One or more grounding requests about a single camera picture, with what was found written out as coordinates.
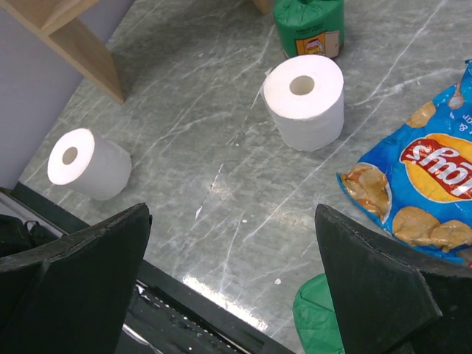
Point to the green roll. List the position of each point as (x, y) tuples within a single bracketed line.
[(315, 318), (313, 27)]

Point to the wooden two-tier shelf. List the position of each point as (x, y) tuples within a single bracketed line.
[(43, 43)]

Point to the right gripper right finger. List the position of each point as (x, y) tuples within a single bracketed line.
[(388, 297)]

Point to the white roll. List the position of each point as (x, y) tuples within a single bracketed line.
[(89, 164), (305, 98)]

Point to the blue Lays chips bag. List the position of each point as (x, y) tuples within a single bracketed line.
[(416, 183)]

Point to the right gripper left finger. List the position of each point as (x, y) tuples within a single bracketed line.
[(71, 295)]

